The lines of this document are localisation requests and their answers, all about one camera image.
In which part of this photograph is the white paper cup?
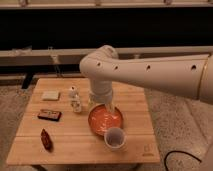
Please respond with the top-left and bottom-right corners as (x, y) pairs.
(104, 127), (126, 151)

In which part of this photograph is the dark rectangular snack box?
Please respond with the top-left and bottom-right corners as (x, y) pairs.
(37, 109), (62, 121)

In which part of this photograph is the grey horizontal rail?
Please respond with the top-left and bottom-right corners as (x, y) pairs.
(0, 45), (213, 66)

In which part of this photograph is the clear plastic bottle white cap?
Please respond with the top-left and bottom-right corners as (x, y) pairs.
(69, 86), (82, 113)

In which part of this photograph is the orange round plate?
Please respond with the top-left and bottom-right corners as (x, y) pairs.
(88, 104), (123, 136)

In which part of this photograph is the wooden table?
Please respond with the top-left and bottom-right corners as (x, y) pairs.
(7, 78), (160, 165)

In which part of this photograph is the black cable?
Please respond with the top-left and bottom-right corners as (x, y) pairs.
(163, 150), (203, 171)

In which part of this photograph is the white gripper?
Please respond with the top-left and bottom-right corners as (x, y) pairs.
(88, 80), (115, 115)

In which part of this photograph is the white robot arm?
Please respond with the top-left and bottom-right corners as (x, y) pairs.
(79, 45), (213, 106)

